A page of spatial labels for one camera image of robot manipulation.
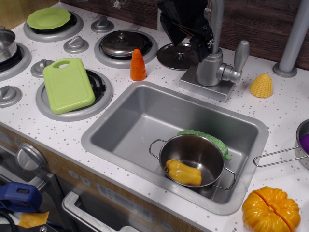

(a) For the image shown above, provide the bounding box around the yellow toy bell pepper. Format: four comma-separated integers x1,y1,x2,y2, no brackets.
164,159,202,186

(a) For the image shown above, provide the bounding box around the green toy cutting board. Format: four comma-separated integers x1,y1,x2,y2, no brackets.
42,58,96,115

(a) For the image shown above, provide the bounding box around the grey support pole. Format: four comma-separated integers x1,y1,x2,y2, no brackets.
273,0,309,78

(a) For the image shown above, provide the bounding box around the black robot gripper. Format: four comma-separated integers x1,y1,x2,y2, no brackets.
157,0,214,62

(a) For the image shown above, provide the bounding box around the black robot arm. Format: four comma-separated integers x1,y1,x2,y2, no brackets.
157,0,214,62

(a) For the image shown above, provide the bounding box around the steel saucepan with wire handle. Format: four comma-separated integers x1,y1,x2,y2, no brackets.
253,119,309,168

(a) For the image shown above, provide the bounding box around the silver toy faucet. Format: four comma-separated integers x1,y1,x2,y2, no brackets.
179,0,250,102

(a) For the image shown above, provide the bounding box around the grey oven door handle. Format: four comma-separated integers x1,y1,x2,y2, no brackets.
61,191,136,232

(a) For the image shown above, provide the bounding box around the blue clamp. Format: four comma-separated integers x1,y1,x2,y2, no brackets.
0,182,42,213

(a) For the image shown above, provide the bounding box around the steel pot lid on burner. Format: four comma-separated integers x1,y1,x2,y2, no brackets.
101,31,146,57

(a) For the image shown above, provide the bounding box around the purple toy in saucepan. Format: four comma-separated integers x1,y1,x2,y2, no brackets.
299,134,309,155

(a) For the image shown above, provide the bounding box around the orange toy carrot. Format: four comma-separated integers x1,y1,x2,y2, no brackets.
130,49,147,81

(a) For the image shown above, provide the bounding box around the grey oven dial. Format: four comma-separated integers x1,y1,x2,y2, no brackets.
15,143,47,171

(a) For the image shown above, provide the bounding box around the yellow toy corn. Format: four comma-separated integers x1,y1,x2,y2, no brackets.
250,73,273,98

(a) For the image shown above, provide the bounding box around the grey stove knob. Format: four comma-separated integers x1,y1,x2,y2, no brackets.
0,86,22,108
91,16,114,33
30,59,54,78
63,36,89,54

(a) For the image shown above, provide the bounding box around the grey toy sink basin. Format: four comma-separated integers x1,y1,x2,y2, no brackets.
81,81,268,215

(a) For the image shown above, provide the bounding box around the green toy vegetable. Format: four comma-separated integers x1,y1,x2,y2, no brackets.
177,130,232,161

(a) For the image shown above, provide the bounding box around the steel pot at left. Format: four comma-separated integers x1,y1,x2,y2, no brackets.
0,26,17,63

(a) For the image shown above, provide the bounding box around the green toy plate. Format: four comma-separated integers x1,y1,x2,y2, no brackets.
27,8,71,30

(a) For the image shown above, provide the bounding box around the steel pot with handles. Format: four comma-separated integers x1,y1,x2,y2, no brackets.
149,134,236,190

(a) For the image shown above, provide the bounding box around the orange toy pumpkin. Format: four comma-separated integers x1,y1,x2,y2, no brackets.
242,186,301,232

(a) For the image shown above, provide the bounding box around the black cable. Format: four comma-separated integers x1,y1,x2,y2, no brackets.
0,209,20,232

